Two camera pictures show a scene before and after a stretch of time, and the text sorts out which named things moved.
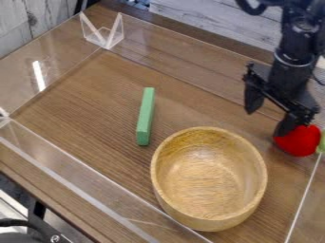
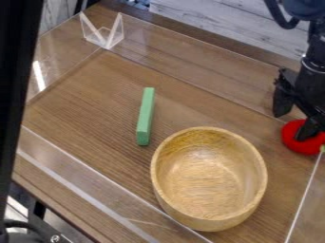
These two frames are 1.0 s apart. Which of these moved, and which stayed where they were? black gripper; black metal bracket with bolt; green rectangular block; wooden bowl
Moved: black gripper
Stayed: green rectangular block; black metal bracket with bolt; wooden bowl
